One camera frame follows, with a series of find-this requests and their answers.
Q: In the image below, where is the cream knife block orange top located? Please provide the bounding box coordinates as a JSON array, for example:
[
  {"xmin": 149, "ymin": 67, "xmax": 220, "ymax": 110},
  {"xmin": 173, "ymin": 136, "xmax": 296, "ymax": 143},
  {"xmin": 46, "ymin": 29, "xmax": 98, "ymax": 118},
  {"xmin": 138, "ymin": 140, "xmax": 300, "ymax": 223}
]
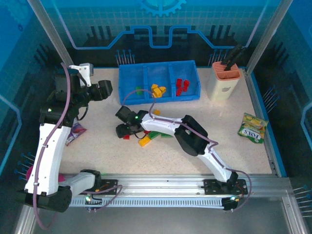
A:
[{"xmin": 207, "ymin": 61, "xmax": 242, "ymax": 102}]

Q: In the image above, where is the black knife handle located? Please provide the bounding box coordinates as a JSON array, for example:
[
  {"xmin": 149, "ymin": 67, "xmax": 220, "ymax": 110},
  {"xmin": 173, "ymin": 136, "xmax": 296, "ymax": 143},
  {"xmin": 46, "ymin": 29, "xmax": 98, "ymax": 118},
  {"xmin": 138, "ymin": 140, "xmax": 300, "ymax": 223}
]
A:
[
  {"xmin": 223, "ymin": 44, "xmax": 242, "ymax": 68},
  {"xmin": 225, "ymin": 46, "xmax": 246, "ymax": 72}
]

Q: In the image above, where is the black controller board with LED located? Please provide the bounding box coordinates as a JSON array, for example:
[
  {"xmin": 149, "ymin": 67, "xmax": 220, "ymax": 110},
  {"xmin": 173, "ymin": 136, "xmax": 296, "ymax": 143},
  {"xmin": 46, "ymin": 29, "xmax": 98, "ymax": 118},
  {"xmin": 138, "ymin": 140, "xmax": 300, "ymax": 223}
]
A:
[
  {"xmin": 222, "ymin": 196, "xmax": 241, "ymax": 212},
  {"xmin": 84, "ymin": 192, "xmax": 103, "ymax": 213}
]

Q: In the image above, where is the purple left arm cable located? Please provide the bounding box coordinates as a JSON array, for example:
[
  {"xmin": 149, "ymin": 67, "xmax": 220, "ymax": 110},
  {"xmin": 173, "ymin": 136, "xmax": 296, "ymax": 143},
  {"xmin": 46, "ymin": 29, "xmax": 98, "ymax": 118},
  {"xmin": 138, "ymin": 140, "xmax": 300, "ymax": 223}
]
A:
[{"xmin": 33, "ymin": 62, "xmax": 123, "ymax": 230}]

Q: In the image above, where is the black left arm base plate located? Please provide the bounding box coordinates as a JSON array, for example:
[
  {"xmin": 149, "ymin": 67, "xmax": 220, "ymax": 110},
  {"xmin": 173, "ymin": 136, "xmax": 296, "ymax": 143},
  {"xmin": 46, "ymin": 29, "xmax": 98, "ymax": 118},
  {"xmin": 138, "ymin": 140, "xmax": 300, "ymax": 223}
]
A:
[{"xmin": 74, "ymin": 179, "xmax": 119, "ymax": 195}]

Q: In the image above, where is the grey metal front panel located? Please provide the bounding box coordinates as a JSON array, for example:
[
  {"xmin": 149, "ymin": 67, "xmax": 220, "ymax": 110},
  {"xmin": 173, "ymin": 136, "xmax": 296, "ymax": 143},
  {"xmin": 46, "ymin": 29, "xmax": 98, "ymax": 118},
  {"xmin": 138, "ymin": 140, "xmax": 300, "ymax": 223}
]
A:
[{"xmin": 14, "ymin": 207, "xmax": 303, "ymax": 234}]

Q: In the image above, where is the aluminium frame post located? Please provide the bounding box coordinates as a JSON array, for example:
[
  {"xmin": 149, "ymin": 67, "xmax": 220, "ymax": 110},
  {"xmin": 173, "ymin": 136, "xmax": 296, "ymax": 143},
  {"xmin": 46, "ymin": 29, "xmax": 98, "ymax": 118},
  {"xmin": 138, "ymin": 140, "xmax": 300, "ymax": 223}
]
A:
[
  {"xmin": 26, "ymin": 0, "xmax": 78, "ymax": 76},
  {"xmin": 244, "ymin": 0, "xmax": 294, "ymax": 76}
]

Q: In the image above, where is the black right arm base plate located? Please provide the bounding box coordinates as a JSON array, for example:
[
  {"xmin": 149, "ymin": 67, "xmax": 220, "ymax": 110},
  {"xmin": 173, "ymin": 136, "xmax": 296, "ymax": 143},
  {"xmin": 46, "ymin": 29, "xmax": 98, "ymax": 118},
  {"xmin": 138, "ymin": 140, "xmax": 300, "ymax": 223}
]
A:
[{"xmin": 203, "ymin": 178, "xmax": 249, "ymax": 195}]

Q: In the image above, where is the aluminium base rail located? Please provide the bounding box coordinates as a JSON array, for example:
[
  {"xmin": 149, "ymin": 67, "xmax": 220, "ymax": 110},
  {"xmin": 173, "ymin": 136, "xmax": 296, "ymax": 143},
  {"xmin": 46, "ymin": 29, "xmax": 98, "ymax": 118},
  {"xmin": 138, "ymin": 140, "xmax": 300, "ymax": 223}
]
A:
[{"xmin": 29, "ymin": 173, "xmax": 293, "ymax": 198}]

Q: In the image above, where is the aluminium side rail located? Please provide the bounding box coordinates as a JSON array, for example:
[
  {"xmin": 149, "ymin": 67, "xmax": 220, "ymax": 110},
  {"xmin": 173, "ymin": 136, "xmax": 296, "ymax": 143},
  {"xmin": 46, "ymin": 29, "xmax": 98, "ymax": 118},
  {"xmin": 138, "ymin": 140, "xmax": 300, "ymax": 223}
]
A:
[{"xmin": 244, "ymin": 69, "xmax": 281, "ymax": 177}]

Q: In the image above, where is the purple snack bag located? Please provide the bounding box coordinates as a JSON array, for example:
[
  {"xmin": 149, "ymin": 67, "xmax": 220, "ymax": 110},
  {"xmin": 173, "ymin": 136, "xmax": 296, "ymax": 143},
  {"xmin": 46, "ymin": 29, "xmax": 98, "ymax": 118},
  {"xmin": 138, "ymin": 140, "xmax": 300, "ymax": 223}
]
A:
[{"xmin": 64, "ymin": 119, "xmax": 87, "ymax": 147}]

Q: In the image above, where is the blue three-compartment sorting tray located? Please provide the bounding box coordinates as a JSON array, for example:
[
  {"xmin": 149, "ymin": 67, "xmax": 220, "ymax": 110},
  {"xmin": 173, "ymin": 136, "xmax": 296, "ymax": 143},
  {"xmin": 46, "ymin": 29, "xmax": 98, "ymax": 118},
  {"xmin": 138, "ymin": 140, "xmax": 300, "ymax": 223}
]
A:
[{"xmin": 118, "ymin": 60, "xmax": 202, "ymax": 106}]

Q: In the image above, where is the pink foam goblet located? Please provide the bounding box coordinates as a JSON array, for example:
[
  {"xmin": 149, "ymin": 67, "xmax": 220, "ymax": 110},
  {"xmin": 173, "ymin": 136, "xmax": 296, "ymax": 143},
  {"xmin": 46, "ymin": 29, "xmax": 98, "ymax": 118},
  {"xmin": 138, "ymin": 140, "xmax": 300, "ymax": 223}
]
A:
[{"xmin": 25, "ymin": 167, "xmax": 66, "ymax": 183}]

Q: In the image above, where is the white slotted cable duct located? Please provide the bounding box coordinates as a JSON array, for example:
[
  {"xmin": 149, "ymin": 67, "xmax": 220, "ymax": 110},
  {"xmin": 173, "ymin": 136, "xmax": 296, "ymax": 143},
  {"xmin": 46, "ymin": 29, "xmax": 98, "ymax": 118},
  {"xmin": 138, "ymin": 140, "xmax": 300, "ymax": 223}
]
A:
[{"xmin": 39, "ymin": 196, "xmax": 226, "ymax": 208}]

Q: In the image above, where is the green yellow snack bag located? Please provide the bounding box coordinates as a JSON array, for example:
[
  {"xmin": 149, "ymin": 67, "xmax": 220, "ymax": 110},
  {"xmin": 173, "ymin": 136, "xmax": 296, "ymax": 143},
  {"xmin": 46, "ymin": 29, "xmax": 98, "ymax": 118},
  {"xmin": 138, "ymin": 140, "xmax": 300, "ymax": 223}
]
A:
[{"xmin": 237, "ymin": 112, "xmax": 269, "ymax": 144}]

